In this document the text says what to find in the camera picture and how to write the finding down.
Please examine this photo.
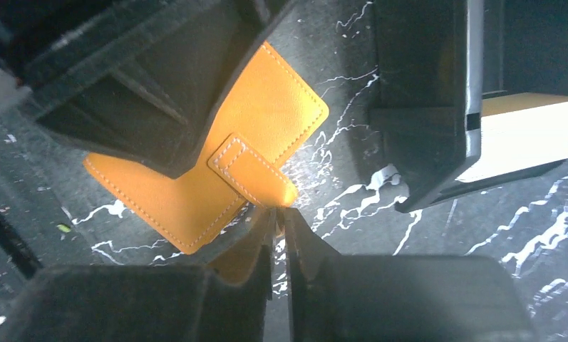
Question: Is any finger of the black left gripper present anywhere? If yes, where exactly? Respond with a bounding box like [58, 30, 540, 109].
[19, 1, 294, 178]

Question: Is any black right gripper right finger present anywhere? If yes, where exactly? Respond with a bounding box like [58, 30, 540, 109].
[283, 208, 538, 341]

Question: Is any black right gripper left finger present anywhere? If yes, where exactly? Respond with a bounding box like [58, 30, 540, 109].
[0, 209, 277, 341]

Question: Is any stack of cards in box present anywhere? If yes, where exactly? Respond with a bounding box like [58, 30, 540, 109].
[456, 93, 568, 183]

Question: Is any orange leather card holder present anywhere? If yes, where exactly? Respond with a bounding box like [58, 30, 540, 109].
[83, 43, 329, 254]

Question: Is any black card box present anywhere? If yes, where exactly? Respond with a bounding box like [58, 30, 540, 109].
[370, 1, 568, 213]

